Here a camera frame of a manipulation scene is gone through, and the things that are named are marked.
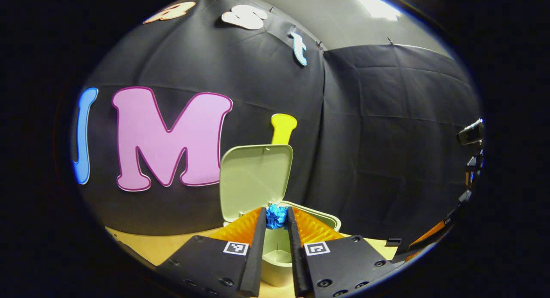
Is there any black backdrop cloth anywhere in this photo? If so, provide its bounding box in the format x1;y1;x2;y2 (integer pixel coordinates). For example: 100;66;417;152
71;0;482;249

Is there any blue paper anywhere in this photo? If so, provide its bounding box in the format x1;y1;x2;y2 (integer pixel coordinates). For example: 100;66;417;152
266;204;289;230

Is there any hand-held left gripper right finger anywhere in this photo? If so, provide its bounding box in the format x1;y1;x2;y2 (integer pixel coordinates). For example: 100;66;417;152
287;207;398;298

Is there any pale green desktop garbage bin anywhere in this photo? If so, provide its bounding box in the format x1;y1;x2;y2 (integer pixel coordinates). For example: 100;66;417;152
219;144;342;288

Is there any wooden desktop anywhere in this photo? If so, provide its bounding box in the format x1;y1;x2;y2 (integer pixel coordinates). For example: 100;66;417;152
105;226;398;298

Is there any ceiling light panel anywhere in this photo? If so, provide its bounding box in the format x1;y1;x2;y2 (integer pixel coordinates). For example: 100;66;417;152
347;0;402;21

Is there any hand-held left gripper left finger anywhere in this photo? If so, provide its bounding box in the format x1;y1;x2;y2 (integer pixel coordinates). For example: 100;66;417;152
156;207;268;298

